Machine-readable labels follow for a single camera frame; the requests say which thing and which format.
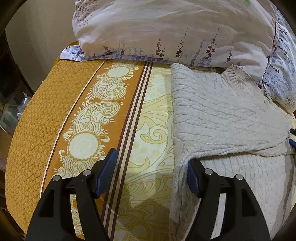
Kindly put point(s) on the yellow orange patterned bedspread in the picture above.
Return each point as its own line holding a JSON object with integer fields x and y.
{"x": 80, "y": 111}

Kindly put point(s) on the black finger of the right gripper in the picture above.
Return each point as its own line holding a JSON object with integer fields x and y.
{"x": 293, "y": 131}
{"x": 292, "y": 143}

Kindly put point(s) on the floral white pillow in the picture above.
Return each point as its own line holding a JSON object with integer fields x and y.
{"x": 279, "y": 78}

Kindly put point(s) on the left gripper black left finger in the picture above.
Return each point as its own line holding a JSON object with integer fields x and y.
{"x": 53, "y": 219}

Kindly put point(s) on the floral white duvet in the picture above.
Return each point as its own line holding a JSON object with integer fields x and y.
{"x": 212, "y": 34}

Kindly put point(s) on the grey knitted sweater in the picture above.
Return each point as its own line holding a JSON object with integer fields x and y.
{"x": 233, "y": 127}

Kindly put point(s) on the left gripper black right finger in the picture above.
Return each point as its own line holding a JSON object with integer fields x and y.
{"x": 228, "y": 209}

